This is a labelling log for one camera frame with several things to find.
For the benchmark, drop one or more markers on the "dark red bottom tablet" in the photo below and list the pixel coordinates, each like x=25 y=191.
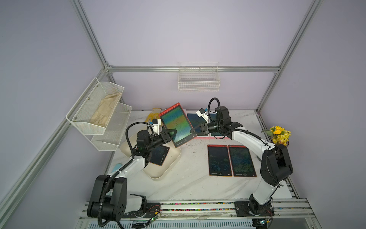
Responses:
x=241 y=161

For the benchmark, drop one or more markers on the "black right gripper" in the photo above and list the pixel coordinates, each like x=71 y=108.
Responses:
x=203 y=133

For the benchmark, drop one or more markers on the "aluminium frame profiles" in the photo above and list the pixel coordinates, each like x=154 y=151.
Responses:
x=16 y=195

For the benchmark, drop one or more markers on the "yellow work glove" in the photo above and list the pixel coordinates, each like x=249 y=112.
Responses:
x=153 y=115

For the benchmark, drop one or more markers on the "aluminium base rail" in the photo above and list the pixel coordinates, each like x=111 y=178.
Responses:
x=212 y=209

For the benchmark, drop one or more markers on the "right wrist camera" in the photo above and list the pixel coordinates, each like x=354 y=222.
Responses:
x=203 y=113

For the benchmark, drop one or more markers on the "yellow flower bouquet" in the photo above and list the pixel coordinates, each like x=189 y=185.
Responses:
x=278 y=135

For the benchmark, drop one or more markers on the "white wire wall basket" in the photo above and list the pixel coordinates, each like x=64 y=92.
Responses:
x=198 y=77

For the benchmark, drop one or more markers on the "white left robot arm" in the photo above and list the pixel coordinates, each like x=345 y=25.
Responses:
x=109 y=199

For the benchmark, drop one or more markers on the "beige storage tray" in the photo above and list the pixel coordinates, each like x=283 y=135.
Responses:
x=153 y=171

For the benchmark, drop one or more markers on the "white mesh two-tier shelf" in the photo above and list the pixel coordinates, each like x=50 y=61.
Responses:
x=102 y=138

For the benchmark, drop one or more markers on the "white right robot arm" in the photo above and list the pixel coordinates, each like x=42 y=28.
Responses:
x=275 y=166

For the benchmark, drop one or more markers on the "beige glove in shelf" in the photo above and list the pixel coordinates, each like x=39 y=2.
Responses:
x=105 y=110

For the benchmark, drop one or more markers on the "dark red tablet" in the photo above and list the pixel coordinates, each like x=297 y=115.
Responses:
x=159 y=154
x=175 y=118
x=241 y=161
x=219 y=161

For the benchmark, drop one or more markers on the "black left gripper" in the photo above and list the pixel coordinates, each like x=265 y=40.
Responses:
x=167 y=131

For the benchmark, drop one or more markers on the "light blue object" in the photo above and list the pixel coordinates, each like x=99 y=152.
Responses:
x=116 y=167

